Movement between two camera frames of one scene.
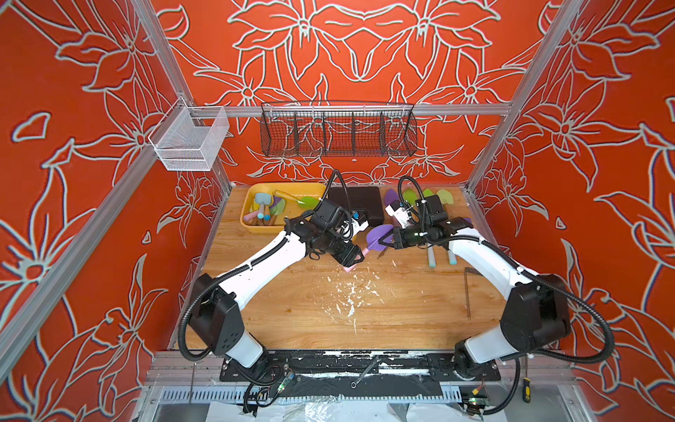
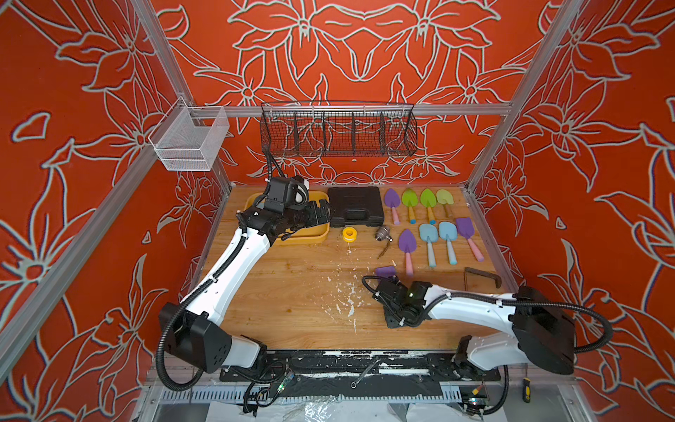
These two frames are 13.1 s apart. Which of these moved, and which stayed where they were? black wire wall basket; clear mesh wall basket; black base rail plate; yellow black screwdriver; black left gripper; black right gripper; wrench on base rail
Moved: black right gripper; black left gripper
Stayed: yellow black screwdriver; clear mesh wall basket; wrench on base rail; black wire wall basket; black base rail plate
